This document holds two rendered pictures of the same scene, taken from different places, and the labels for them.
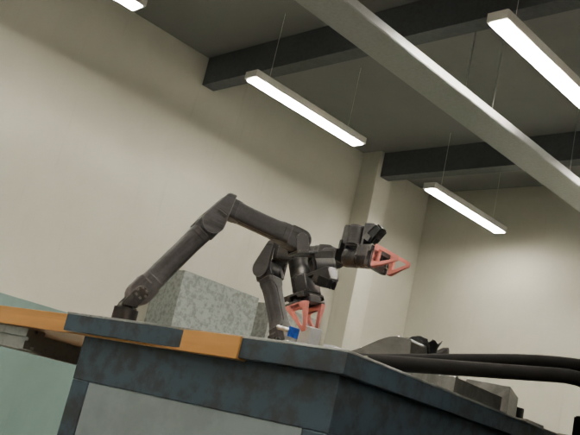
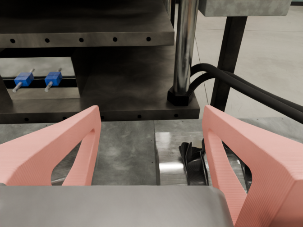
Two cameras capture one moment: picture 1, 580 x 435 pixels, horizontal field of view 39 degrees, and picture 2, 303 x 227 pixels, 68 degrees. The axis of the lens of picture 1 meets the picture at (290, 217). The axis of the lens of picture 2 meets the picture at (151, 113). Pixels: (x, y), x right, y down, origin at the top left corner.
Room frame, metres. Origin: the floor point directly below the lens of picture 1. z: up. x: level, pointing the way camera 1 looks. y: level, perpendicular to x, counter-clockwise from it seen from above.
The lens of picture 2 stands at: (2.34, -0.27, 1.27)
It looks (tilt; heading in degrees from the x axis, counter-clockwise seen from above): 37 degrees down; 228
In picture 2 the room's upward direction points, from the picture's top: straight up
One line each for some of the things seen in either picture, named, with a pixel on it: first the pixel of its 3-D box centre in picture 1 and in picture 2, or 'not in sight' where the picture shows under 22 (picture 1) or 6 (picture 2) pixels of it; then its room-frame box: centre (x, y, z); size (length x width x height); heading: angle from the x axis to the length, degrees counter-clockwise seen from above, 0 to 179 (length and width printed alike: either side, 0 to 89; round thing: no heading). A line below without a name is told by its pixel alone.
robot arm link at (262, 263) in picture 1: (299, 264); not in sight; (2.52, -0.06, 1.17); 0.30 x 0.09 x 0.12; 48
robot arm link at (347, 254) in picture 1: (354, 256); not in sight; (2.39, -0.21, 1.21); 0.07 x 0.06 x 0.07; 48
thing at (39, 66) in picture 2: not in sight; (58, 53); (1.98, -1.29, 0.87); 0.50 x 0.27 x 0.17; 50
